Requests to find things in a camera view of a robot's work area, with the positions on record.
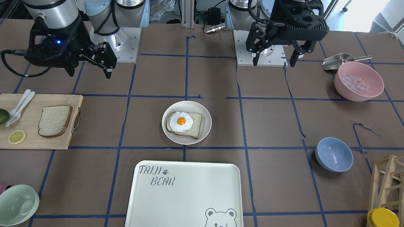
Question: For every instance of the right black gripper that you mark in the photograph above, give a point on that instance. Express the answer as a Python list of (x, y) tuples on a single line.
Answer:
[(82, 38)]

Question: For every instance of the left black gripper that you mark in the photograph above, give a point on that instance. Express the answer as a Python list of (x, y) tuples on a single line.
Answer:
[(274, 16)]

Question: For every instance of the bread slice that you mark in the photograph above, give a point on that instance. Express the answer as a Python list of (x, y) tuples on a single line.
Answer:
[(54, 120), (193, 132)]

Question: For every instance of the cream round plate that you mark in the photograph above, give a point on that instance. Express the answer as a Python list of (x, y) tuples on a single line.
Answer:
[(193, 107)]

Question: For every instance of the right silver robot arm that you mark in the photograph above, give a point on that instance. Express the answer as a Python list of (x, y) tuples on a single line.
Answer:
[(106, 16)]

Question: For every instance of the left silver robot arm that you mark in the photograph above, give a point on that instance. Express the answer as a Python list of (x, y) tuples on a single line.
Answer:
[(240, 14)]

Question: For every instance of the bread slice under egg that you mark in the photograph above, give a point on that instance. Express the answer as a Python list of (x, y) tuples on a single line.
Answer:
[(193, 132)]

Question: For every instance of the metal scoop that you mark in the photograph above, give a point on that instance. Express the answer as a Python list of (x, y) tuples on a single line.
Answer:
[(334, 62)]

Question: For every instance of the pink bowl with ice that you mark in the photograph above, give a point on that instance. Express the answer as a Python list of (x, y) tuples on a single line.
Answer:
[(358, 82)]

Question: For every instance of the fried egg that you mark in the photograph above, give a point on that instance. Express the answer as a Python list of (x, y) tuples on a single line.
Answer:
[(180, 122)]

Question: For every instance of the white plastic fork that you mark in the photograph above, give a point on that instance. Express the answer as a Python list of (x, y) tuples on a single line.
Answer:
[(21, 100)]

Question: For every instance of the green avocado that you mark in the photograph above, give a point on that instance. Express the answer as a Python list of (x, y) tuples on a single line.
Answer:
[(4, 116)]

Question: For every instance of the lemon slice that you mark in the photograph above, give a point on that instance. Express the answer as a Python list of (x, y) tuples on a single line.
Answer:
[(17, 137)]

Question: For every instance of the blue bowl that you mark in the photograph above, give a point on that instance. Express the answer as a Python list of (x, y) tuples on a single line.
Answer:
[(334, 155)]

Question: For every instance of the cream bear tray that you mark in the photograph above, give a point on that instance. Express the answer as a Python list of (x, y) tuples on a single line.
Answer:
[(185, 194)]

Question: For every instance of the pink cloth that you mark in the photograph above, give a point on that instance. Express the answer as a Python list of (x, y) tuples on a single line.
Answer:
[(4, 187)]

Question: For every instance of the wooden dish rack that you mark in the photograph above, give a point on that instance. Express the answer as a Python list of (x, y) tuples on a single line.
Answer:
[(387, 183)]

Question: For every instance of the yellow cup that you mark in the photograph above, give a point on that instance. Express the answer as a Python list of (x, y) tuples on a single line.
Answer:
[(382, 217)]

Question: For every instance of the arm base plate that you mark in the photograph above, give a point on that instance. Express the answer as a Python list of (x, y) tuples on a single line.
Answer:
[(274, 56), (125, 43)]

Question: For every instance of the aluminium frame post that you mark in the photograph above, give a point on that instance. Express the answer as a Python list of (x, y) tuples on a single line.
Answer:
[(187, 13)]

